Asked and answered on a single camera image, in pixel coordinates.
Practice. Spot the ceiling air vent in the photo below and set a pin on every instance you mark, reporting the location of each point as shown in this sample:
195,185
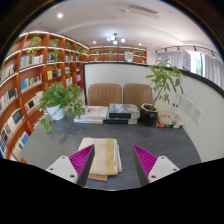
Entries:
143,10

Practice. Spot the long orange wall shelf unit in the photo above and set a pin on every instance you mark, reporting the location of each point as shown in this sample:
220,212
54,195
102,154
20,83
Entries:
115,56

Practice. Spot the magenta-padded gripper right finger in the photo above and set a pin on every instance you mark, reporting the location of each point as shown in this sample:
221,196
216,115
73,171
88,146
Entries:
159,167

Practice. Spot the stack of dark books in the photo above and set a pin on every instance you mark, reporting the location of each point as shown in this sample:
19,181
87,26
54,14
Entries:
123,112

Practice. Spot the leafy plant in white pot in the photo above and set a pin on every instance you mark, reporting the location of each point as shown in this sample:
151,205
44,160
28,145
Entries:
56,112

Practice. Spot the stack of white books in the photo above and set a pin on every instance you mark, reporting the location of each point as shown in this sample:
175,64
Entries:
92,114

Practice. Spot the white curtains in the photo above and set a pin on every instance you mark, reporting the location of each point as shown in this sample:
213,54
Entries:
213,70

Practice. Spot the black track light rail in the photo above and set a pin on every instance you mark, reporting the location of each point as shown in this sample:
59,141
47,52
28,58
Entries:
186,46

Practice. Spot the ceiling lamp with round bulbs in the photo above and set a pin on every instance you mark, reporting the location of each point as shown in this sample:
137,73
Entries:
115,38

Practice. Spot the recessed ceiling lights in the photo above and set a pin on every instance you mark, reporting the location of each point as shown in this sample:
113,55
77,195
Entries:
60,15

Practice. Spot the white wall socket panel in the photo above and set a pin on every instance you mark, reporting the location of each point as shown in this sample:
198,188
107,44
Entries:
195,111

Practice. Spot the yellow striped towel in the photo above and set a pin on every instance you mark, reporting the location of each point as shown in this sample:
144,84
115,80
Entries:
105,156

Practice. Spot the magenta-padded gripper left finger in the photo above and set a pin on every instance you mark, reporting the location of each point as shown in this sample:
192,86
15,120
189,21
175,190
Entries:
66,168

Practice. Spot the white table card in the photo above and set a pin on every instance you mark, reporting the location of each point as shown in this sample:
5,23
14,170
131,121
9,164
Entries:
176,106

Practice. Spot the small tree in black pot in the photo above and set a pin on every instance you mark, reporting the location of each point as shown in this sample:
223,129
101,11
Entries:
148,115

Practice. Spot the tan upholstered chair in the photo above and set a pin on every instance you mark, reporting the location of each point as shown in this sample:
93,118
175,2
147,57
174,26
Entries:
104,94
137,94

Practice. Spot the white standing banner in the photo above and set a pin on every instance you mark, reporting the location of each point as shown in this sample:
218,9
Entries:
186,60

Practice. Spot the white framed sign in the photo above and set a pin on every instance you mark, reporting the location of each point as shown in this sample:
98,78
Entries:
129,57

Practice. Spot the orange wooden bookshelf unit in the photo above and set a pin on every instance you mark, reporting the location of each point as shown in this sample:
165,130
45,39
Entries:
23,90

